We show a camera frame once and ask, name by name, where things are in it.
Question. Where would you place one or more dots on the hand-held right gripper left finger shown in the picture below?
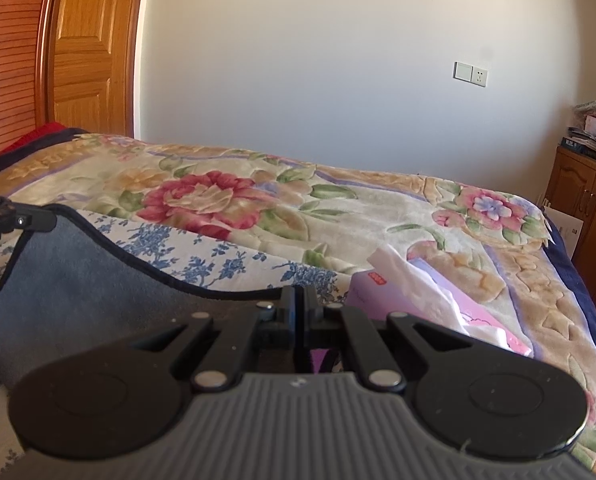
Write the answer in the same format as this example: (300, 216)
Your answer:
(289, 312)

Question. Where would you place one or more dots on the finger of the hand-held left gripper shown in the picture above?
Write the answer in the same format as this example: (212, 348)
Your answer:
(35, 220)

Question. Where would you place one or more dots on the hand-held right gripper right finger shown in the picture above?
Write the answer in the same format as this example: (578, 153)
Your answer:
(311, 312)

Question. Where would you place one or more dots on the grey-blue towel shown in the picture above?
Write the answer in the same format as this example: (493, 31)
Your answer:
(102, 280)

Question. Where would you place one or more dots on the pink tissue box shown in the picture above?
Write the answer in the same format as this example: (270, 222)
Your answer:
(378, 295)

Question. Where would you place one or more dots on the red cloth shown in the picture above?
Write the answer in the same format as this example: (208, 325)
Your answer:
(35, 137)

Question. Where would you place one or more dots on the blue floral bed sheet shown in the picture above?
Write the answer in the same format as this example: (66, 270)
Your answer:
(202, 255)

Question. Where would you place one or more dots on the floral plush blanket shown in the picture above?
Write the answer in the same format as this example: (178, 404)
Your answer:
(328, 210)

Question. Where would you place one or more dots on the wooden louvred wardrobe door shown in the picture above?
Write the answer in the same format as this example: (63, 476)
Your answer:
(7, 50)

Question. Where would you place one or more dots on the white flat board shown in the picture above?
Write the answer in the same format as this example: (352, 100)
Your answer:
(567, 230)

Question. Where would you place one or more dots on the wooden cabinet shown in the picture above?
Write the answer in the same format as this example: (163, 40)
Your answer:
(585, 210)

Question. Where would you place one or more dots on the patterned bag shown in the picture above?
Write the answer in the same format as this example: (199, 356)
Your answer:
(590, 109)

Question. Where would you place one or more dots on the white wall switch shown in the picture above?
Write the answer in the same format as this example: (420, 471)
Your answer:
(462, 71)

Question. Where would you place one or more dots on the white wall socket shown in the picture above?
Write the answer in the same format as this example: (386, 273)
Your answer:
(479, 76)

